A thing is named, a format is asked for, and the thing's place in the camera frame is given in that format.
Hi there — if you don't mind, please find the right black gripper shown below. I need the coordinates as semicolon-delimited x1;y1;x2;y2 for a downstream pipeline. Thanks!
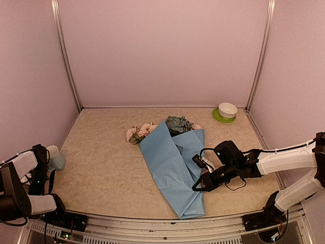
192;161;238;192

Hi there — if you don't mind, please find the blue wrapping paper sheet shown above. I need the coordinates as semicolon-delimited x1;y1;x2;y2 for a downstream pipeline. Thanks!
140;122;206;219

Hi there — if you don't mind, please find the blue fake hydrangea flower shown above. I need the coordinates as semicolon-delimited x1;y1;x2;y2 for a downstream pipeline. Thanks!
165;116;193;137

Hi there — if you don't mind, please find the pink fake rose stem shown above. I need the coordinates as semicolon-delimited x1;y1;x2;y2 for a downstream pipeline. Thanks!
138;123;157;137

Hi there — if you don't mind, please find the small pink rose stem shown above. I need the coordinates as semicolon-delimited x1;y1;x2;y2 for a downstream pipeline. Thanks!
126;127;146;145

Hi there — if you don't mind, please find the black strap ribbon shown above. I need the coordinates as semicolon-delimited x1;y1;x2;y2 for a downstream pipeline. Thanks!
48;170;55;194

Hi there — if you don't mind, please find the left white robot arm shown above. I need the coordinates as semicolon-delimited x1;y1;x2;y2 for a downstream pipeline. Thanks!
1;144;71;227

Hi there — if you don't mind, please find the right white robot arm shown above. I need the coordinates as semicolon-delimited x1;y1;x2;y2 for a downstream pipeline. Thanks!
192;132;324;226

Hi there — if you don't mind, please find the blue paper cup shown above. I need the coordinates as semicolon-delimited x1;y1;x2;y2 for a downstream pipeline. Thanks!
47;145;66;171

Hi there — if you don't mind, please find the green saucer plate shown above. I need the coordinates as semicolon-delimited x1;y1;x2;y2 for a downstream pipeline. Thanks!
212;107;237;123

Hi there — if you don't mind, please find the white ceramic bowl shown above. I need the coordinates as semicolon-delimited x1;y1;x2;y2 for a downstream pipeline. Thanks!
218;102;238;119

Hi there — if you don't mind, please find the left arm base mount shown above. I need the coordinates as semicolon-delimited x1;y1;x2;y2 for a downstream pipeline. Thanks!
41;194;88;232

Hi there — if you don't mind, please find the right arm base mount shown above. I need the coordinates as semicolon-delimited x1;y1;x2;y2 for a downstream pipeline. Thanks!
242;192;287;231

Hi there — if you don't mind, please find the aluminium front frame rail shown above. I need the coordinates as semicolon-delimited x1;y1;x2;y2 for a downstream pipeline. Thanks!
17;200;313;244

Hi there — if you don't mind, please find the right aluminium corner post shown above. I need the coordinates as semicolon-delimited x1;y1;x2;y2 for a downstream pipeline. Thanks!
245;0;276;113

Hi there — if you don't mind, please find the aluminium corner post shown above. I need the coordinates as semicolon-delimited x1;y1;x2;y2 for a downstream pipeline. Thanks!
245;0;276;113
51;0;83;113

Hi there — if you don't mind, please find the left aluminium corner post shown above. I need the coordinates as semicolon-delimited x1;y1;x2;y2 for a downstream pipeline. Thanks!
51;0;83;113

